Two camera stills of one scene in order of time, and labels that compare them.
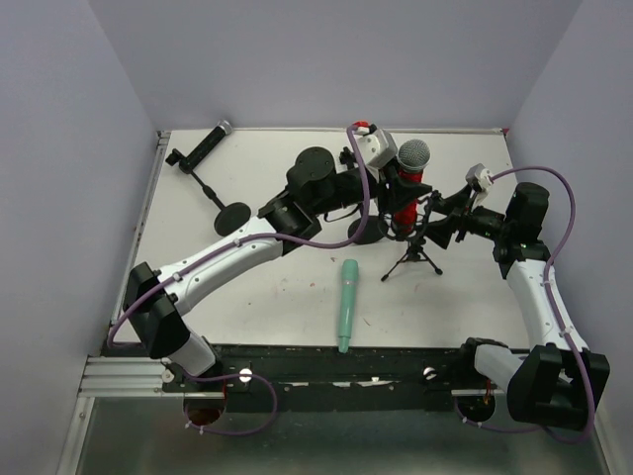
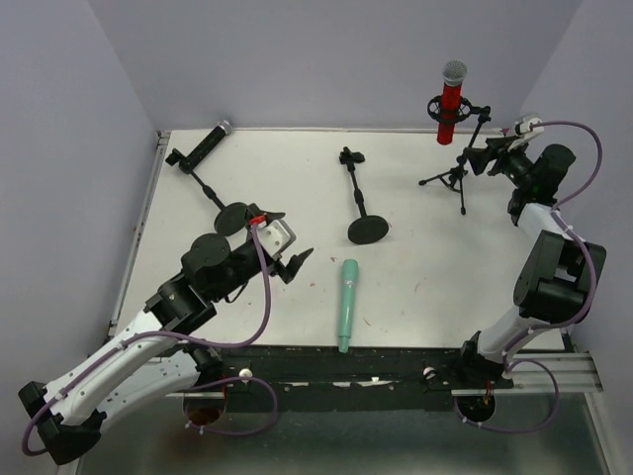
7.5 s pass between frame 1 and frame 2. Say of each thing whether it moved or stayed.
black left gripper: moved
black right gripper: moved
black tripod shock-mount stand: moved
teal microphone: stayed
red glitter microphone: moved
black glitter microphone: stayed
